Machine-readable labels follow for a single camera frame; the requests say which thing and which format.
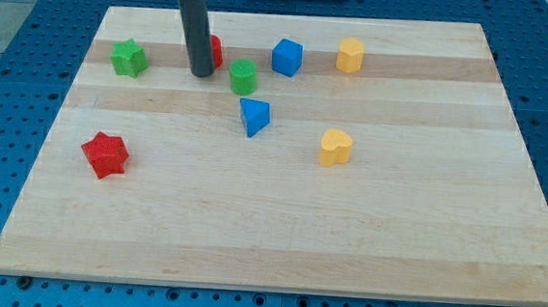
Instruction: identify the red star block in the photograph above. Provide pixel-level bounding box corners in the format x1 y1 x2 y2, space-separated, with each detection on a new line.
81 131 129 179

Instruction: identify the blue triangle block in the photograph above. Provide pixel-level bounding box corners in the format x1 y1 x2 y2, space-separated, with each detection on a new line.
239 98 271 138

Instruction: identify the light wooden board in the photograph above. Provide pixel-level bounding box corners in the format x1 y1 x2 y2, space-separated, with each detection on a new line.
0 7 548 307

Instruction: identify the yellow heart block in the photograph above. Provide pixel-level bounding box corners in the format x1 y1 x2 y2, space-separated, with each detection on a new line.
318 128 354 167

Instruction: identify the blue cube block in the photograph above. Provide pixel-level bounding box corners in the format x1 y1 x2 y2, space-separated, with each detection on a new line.
271 38 304 77

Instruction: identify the green star block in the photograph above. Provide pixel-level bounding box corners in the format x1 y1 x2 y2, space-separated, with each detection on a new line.
110 39 149 78

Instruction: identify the red circle block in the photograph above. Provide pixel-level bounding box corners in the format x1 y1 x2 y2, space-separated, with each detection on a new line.
210 34 224 70

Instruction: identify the yellow hexagon block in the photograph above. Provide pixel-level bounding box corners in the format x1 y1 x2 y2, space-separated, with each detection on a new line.
336 37 365 73

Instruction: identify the green cylinder block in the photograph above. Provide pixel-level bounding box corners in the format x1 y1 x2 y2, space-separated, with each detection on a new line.
229 58 258 97

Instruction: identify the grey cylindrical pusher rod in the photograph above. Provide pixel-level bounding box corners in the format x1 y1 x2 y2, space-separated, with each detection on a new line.
178 0 215 78

